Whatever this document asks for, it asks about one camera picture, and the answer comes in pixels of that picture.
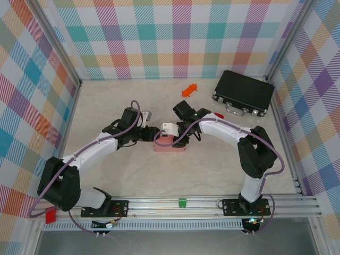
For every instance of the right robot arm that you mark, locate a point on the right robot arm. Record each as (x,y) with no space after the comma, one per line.
(257,154)

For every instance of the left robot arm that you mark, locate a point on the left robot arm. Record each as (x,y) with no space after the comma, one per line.
(59,186)

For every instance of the orange plastic toy piece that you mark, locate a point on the orange plastic toy piece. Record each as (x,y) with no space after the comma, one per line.
(189,90)

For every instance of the small red object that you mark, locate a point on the small red object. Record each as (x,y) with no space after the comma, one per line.
(220,115)

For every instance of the green block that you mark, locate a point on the green block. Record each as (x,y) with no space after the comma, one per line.
(182,202)

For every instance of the red block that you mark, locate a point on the red block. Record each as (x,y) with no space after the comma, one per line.
(50,215)

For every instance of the grey metal panel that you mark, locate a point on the grey metal panel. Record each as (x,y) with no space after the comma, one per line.
(172,243)

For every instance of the left aluminium floor rail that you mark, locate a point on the left aluminium floor rail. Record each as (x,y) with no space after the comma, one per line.
(71,114)

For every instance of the aluminium floor rail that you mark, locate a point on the aluminium floor rail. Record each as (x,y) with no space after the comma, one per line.
(285,132)
(71,114)

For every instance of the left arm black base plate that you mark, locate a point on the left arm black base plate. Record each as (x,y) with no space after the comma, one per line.
(119,208)

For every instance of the aluminium frame cross rail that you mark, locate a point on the aluminium frame cross rail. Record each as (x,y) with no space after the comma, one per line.
(159,205)

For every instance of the right aluminium floor rail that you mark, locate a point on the right aluminium floor rail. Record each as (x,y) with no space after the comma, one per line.
(285,132)

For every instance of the left aluminium frame post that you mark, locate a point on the left aluminium frame post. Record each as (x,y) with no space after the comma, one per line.
(59,43)

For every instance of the aluminium frame post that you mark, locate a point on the aluminium frame post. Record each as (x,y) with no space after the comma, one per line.
(287,40)
(59,43)

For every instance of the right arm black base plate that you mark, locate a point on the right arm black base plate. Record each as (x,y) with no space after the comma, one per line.
(229,208)

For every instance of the right aluminium frame post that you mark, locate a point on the right aluminium frame post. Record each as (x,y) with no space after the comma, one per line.
(287,40)

